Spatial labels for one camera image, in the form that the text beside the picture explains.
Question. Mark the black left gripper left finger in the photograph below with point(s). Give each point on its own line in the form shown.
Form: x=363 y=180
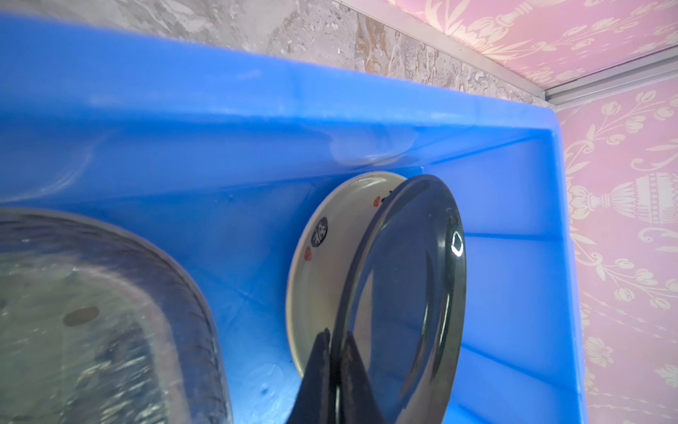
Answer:
x=312 y=404

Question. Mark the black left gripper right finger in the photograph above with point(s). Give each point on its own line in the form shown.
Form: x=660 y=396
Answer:
x=357 y=403

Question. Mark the dark glossy round plate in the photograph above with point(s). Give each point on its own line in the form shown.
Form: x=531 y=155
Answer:
x=404 y=300

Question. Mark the cream plate with calligraphy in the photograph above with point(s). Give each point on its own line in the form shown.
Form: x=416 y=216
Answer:
x=323 y=256

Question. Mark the pink glass plate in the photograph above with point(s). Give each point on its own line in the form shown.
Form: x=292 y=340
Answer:
x=99 y=325

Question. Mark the blue plastic bin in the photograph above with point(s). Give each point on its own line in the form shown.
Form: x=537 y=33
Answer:
x=220 y=158

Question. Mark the left aluminium corner post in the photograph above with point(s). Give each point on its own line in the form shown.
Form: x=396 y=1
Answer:
x=659 y=66

